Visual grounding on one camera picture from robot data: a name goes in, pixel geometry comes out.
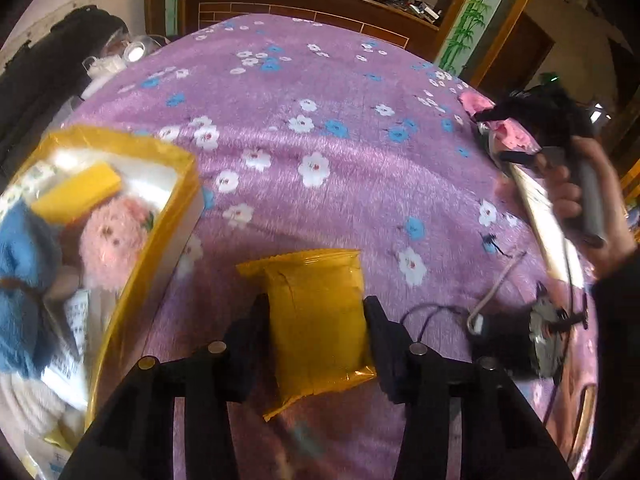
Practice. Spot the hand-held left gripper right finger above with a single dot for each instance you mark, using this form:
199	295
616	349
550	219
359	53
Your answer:
385	350

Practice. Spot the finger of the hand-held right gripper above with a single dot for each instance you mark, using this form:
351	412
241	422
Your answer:
530	156
510	110

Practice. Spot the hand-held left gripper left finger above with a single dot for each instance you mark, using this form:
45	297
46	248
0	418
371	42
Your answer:
252	332

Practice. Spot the pink cloth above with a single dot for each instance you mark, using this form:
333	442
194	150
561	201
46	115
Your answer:
517	137

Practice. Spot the yellow plastic packet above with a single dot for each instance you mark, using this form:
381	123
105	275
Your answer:
315	325

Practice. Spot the black round metal-faced device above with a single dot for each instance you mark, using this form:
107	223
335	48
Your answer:
500	345

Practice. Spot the yellow box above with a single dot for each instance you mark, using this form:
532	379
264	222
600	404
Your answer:
150	270

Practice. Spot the white printed paper packet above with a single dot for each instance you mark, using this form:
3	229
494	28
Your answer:
75	325

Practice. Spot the blue plush toy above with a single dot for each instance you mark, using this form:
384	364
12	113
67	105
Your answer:
25	285

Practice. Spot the person's right forearm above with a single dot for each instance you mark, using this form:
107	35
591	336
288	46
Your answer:
620	360

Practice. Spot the person's right hand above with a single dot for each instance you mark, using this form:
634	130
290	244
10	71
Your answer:
617	230

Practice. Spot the brown wooden door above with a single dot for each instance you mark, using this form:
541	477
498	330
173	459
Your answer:
515	60

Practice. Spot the pale wooden slat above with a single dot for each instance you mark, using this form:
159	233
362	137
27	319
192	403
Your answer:
542	230

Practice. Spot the pink plush toy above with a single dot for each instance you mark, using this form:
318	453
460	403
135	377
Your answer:
112	240

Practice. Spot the purple floral blanket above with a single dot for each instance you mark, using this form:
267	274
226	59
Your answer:
325	85

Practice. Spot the yellow sponge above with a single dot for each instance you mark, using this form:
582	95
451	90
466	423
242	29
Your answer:
80	192

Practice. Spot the brown wooden headboard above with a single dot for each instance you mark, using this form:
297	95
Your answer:
300	10

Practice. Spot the white blue-printed packet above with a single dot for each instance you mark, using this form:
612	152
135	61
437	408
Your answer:
42	460

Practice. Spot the clear plastic bag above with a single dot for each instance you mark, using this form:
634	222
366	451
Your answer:
120	55

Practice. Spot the black garment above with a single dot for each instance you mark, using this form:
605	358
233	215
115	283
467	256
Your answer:
45	75

